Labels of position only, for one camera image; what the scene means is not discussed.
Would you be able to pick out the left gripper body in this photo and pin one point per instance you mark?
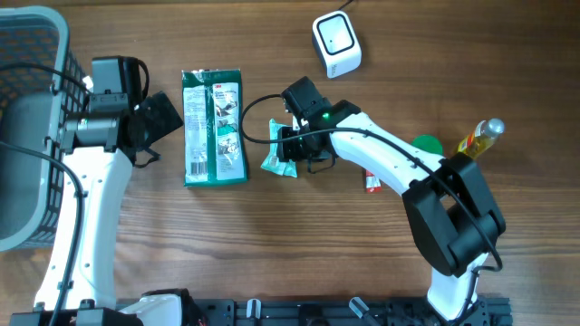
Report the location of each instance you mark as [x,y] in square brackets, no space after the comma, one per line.
[161,119]

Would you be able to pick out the white barcode scanner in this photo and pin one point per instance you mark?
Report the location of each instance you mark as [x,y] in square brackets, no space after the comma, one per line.
[336,43]

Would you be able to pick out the green lid jar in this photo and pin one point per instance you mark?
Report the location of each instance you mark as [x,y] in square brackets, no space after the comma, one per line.
[429,144]

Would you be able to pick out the red toothpaste box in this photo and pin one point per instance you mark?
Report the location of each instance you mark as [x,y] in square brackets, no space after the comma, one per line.
[372,183]

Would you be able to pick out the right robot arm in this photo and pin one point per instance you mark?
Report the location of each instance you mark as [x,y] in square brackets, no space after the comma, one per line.
[455,221]

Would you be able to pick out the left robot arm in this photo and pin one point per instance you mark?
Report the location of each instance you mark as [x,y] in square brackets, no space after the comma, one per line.
[100,142]

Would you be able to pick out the light green wipes packet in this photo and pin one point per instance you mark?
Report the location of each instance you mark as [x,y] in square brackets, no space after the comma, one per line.
[272,162]

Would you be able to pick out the yellow dish soap bottle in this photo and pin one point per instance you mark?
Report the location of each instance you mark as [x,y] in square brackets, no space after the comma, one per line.
[485,135]

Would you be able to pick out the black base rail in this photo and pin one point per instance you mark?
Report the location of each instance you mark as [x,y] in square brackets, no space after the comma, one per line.
[177,307]

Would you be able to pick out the grey plastic mesh basket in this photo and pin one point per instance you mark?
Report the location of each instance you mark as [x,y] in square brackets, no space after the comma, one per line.
[41,83]

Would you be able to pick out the green sponge pack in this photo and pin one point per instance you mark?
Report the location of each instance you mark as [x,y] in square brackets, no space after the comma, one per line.
[214,150]

